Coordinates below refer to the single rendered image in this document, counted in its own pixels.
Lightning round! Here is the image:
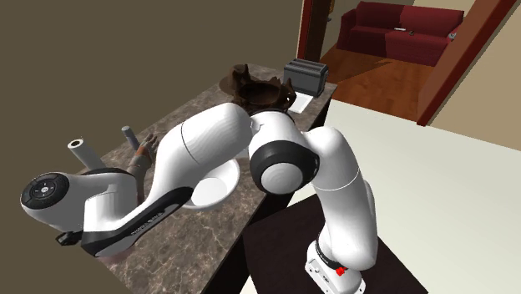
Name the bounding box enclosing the dark robot stand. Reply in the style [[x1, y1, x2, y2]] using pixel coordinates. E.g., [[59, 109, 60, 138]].
[[241, 194, 429, 294]]

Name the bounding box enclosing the white flat square plate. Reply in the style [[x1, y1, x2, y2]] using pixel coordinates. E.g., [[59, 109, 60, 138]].
[[286, 90, 315, 114]]

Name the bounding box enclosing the red sofa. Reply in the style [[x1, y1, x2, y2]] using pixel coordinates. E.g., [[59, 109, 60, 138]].
[[335, 0, 465, 68]]

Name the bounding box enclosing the dark brown door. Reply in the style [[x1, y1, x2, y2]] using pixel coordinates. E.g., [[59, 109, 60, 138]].
[[304, 0, 334, 63]]

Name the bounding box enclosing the brown ornate basket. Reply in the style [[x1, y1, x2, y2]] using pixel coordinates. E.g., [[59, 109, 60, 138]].
[[219, 63, 298, 115]]

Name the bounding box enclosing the grey cylinder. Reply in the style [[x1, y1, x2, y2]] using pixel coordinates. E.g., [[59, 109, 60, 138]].
[[121, 124, 142, 152]]

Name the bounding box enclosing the white bowl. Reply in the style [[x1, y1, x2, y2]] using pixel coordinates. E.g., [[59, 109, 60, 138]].
[[180, 158, 241, 212]]

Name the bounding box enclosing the brown hand figure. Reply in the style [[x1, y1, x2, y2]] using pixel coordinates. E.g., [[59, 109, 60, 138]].
[[125, 133, 159, 205]]

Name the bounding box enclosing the white cylinder tube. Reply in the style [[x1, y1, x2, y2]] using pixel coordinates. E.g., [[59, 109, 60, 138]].
[[67, 138, 107, 172]]

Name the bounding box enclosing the grey toaster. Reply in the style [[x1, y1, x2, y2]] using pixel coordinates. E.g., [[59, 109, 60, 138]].
[[283, 58, 330, 99]]

